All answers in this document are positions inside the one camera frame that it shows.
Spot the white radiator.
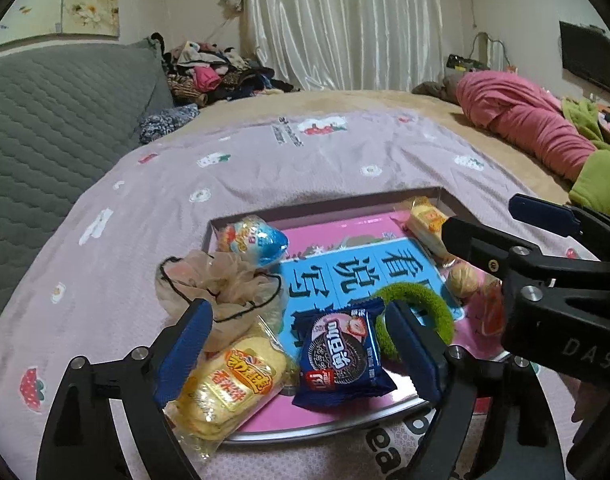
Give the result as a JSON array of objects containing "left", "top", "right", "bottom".
[{"left": 475, "top": 32, "right": 511, "bottom": 73}]

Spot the red jelly packet blue label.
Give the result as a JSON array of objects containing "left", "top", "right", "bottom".
[{"left": 216, "top": 215, "right": 290, "bottom": 266}]

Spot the brown cloth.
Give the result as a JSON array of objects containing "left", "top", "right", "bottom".
[{"left": 411, "top": 74, "right": 461, "bottom": 103}]

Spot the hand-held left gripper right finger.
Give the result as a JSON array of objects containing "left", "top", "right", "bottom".
[{"left": 383, "top": 301, "right": 566, "bottom": 480}]

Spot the pink book with blue label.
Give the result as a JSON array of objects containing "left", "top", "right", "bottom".
[{"left": 220, "top": 210, "right": 511, "bottom": 433}]

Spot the walnut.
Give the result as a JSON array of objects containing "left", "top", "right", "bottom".
[{"left": 445, "top": 262, "right": 481, "bottom": 298}]

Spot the black television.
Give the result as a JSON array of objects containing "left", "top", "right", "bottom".
[{"left": 559, "top": 20, "right": 610, "bottom": 96}]

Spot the person's right hand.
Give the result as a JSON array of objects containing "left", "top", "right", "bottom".
[{"left": 568, "top": 380, "right": 606, "bottom": 426}]

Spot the pink strawberry printed blanket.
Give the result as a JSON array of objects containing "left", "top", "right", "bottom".
[{"left": 0, "top": 110, "right": 601, "bottom": 480}]

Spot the white curtain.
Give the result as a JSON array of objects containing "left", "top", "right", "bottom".
[{"left": 240, "top": 0, "right": 443, "bottom": 93}]

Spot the pile of clothes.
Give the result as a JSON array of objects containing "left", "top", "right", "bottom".
[{"left": 162, "top": 35, "right": 298, "bottom": 108}]

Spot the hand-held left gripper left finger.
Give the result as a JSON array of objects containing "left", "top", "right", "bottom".
[{"left": 36, "top": 299, "right": 215, "bottom": 480}]

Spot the grey quilted headboard cover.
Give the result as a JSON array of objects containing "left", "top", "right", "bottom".
[{"left": 0, "top": 40, "right": 176, "bottom": 341}]

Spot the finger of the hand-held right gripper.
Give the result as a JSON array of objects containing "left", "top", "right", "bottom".
[
  {"left": 509, "top": 194, "right": 610, "bottom": 261},
  {"left": 442, "top": 216, "right": 546, "bottom": 281}
]

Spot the green blanket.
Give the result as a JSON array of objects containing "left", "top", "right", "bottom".
[{"left": 560, "top": 97, "right": 610, "bottom": 221}]

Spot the beige bed sheet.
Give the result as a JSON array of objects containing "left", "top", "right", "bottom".
[{"left": 155, "top": 89, "right": 586, "bottom": 206}]

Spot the blue patterned cloth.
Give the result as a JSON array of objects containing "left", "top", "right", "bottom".
[{"left": 137, "top": 104, "right": 201, "bottom": 143}]

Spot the yellow cake packet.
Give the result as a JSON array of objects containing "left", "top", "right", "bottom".
[
  {"left": 395, "top": 196, "right": 458, "bottom": 261},
  {"left": 165, "top": 327, "right": 293, "bottom": 458}
]

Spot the pink quilt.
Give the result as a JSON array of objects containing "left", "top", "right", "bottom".
[{"left": 455, "top": 71, "right": 598, "bottom": 183}]

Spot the beige organza scrunchie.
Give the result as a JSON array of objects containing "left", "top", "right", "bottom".
[{"left": 155, "top": 250, "right": 286, "bottom": 353}]

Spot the blue cookie packet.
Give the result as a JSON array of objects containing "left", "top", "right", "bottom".
[{"left": 291, "top": 297, "right": 398, "bottom": 411}]

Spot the dark bag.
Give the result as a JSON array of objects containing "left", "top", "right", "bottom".
[{"left": 445, "top": 53, "right": 486, "bottom": 73}]

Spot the green fuzzy hair tie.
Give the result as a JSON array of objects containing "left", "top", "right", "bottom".
[{"left": 372, "top": 282, "right": 456, "bottom": 363}]

